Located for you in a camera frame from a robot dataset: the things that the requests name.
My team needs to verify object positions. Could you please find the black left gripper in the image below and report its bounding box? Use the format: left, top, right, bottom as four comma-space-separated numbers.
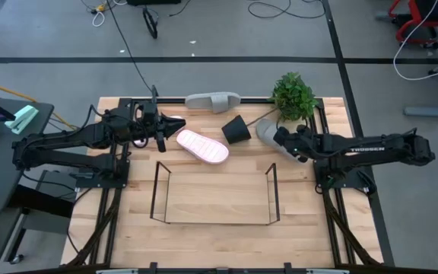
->
135, 113, 187, 154

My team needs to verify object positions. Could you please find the grey slide sandal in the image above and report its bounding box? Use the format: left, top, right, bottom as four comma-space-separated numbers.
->
255, 118, 304, 164
184, 91, 242, 114

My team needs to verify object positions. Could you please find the green artificial plant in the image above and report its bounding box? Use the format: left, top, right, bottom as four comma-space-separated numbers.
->
246, 71, 319, 127

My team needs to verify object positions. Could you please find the black box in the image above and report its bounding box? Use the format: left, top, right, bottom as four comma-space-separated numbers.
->
126, 0, 182, 6

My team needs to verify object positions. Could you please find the grey desk foot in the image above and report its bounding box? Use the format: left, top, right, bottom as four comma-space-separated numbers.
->
403, 91, 438, 118

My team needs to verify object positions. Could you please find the mint green stapler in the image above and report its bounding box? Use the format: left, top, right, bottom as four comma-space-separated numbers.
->
5, 104, 40, 135

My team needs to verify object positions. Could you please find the red and black cart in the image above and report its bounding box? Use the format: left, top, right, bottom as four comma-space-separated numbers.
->
374, 0, 438, 49

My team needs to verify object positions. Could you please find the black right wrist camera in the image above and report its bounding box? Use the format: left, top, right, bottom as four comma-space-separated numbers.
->
272, 126, 290, 148

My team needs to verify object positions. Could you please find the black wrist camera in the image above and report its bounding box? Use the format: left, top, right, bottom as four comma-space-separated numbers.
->
141, 101, 160, 119
272, 126, 290, 148

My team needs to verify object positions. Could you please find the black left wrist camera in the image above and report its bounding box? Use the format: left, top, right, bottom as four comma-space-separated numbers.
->
141, 101, 160, 119

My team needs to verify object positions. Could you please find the black wire shelf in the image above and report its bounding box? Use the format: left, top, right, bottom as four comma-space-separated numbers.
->
149, 161, 281, 226

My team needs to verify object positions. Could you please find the black aluminium table frame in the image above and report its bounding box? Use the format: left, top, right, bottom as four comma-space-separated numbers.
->
61, 97, 386, 274

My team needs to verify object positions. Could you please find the black ring wheel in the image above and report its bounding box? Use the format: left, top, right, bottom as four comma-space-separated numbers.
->
141, 6, 159, 40

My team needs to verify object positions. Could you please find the short black floor cable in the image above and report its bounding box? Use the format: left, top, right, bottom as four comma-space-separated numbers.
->
168, 0, 192, 18

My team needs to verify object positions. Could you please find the long white cable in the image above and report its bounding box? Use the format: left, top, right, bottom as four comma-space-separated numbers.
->
392, 0, 438, 81

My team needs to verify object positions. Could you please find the looped black floor cable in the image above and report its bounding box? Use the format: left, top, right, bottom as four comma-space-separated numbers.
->
247, 0, 326, 20

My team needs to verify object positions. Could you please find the light grey bracket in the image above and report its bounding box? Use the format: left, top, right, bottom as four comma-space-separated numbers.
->
96, 268, 140, 274
306, 268, 351, 274

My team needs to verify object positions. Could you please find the white cable with yellow plug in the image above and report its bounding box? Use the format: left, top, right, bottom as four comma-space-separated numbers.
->
80, 0, 129, 28

